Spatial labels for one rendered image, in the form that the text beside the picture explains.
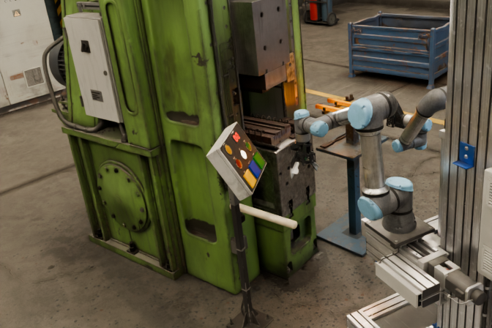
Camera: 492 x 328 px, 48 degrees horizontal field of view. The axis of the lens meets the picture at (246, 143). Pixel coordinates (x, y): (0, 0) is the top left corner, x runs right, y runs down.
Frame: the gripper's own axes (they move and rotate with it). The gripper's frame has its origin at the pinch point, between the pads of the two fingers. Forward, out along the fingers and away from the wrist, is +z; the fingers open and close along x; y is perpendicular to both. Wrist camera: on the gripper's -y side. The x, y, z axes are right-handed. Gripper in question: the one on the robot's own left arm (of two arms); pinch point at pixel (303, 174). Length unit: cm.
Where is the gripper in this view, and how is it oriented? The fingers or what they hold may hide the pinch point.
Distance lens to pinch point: 282.2
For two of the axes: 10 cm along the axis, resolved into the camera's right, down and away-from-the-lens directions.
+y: 4.3, 3.2, -8.4
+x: 9.0, -2.6, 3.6
